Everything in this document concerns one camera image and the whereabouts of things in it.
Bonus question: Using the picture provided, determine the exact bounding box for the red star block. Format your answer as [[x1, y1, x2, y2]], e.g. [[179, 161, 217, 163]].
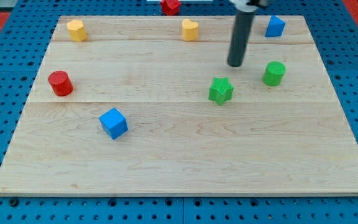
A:
[[160, 0, 181, 16]]

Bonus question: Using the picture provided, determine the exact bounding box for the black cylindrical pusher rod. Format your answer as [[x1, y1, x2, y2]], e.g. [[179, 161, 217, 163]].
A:
[[227, 10, 256, 67]]

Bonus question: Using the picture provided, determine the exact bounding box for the green cylinder block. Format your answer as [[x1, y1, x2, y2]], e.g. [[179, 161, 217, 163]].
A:
[[262, 61, 286, 86]]

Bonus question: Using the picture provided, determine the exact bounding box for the yellow heart block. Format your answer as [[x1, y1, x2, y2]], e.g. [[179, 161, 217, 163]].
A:
[[181, 19, 199, 42]]

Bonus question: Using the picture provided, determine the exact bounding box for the blue cube block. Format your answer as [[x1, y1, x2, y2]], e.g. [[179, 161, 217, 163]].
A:
[[99, 108, 128, 140]]

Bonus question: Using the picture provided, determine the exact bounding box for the light wooden board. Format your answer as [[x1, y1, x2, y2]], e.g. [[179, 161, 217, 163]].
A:
[[0, 16, 358, 197]]

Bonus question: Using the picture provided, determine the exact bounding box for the blue triangular prism block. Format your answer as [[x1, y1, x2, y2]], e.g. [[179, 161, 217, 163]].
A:
[[265, 15, 286, 37]]

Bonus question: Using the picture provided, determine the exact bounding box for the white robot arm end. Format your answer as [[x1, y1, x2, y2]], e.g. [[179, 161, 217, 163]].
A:
[[229, 0, 274, 12]]

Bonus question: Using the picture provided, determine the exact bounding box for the red cylinder block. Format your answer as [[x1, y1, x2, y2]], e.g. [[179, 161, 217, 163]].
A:
[[48, 70, 73, 96]]

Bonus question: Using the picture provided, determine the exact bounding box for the green star block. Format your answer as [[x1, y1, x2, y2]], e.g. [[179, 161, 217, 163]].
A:
[[208, 77, 234, 106]]

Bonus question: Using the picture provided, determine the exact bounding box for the yellow pentagon block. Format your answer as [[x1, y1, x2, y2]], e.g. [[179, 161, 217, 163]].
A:
[[67, 19, 87, 42]]

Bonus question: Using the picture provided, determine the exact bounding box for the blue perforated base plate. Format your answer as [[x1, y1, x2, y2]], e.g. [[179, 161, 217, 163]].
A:
[[0, 0, 358, 223]]

